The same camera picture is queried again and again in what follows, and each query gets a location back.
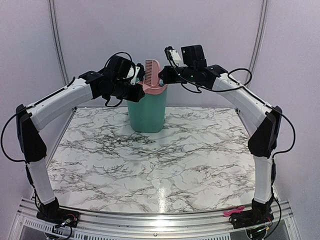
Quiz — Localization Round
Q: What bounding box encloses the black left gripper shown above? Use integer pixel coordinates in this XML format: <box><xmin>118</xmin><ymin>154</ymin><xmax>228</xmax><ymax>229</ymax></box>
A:
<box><xmin>111</xmin><ymin>78</ymin><xmax>144</xmax><ymax>102</ymax></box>

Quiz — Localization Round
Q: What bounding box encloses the right frame post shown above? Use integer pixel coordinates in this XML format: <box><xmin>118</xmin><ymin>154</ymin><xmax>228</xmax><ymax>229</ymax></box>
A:
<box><xmin>248</xmin><ymin>0</ymin><xmax>270</xmax><ymax>76</ymax></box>

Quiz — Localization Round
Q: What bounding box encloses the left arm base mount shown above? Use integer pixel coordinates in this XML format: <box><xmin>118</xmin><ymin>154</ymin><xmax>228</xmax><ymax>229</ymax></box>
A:
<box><xmin>36</xmin><ymin>198</ymin><xmax>80</xmax><ymax>228</ymax></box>

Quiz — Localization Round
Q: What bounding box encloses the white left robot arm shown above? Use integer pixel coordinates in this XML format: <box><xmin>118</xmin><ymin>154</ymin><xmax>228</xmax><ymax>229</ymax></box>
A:
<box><xmin>16</xmin><ymin>54</ymin><xmax>145</xmax><ymax>223</ymax></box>

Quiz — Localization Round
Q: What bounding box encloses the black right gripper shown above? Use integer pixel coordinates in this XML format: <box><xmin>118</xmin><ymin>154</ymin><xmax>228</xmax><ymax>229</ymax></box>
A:
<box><xmin>159</xmin><ymin>65</ymin><xmax>197</xmax><ymax>83</ymax></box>

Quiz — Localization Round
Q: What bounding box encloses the left frame post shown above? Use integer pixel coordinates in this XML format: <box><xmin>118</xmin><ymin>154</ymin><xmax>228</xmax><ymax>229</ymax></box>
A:
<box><xmin>47</xmin><ymin>0</ymin><xmax>77</xmax><ymax>111</ymax></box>

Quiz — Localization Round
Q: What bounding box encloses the pink plastic dustpan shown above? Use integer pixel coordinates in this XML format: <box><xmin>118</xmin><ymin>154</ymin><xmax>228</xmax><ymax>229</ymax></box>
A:
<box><xmin>141</xmin><ymin>79</ymin><xmax>168</xmax><ymax>95</ymax></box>

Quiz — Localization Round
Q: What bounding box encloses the pink hand brush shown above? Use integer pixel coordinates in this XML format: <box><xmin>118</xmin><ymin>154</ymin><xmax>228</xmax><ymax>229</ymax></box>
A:
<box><xmin>142</xmin><ymin>59</ymin><xmax>161</xmax><ymax>92</ymax></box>

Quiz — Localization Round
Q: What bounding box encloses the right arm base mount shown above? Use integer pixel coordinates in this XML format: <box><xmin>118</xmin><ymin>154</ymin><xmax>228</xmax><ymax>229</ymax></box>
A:
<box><xmin>228</xmin><ymin>199</ymin><xmax>274</xmax><ymax>229</ymax></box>

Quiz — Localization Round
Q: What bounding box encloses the magenta scrap on rail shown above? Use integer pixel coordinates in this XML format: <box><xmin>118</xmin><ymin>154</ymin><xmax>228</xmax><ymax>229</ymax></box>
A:
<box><xmin>223</xmin><ymin>205</ymin><xmax>245</xmax><ymax>217</ymax></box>

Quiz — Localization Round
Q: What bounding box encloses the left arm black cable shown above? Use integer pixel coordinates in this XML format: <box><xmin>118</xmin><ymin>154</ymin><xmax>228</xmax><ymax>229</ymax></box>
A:
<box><xmin>0</xmin><ymin>112</ymin><xmax>28</xmax><ymax>163</ymax></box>

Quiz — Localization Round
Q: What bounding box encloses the frame post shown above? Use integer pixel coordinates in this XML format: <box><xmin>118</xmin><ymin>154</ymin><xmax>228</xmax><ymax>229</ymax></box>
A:
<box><xmin>47</xmin><ymin>0</ymin><xmax>77</xmax><ymax>111</ymax></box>
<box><xmin>248</xmin><ymin>0</ymin><xmax>270</xmax><ymax>76</ymax></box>

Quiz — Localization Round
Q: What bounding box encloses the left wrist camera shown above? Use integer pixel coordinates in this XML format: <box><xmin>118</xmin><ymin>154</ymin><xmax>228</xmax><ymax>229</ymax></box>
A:
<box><xmin>126</xmin><ymin>63</ymin><xmax>145</xmax><ymax>86</ymax></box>

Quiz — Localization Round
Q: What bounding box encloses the green plastic waste bin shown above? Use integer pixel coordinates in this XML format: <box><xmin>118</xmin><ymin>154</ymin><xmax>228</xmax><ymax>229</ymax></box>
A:
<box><xmin>127</xmin><ymin>89</ymin><xmax>167</xmax><ymax>133</ymax></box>

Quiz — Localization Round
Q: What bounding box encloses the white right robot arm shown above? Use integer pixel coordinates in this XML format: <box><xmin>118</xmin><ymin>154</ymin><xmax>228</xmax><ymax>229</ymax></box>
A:
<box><xmin>158</xmin><ymin>45</ymin><xmax>282</xmax><ymax>224</ymax></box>

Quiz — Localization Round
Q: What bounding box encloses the aluminium front rail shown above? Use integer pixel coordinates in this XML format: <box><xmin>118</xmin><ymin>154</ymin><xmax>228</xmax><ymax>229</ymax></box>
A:
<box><xmin>8</xmin><ymin>198</ymin><xmax>301</xmax><ymax>240</ymax></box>

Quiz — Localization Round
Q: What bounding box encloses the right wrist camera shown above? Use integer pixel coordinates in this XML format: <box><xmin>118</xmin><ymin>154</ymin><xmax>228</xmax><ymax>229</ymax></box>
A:
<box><xmin>164</xmin><ymin>46</ymin><xmax>182</xmax><ymax>68</ymax></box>

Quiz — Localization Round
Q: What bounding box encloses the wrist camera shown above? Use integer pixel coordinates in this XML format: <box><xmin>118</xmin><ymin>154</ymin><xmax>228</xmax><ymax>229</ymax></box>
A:
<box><xmin>164</xmin><ymin>46</ymin><xmax>182</xmax><ymax>68</ymax></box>
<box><xmin>126</xmin><ymin>63</ymin><xmax>145</xmax><ymax>86</ymax></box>

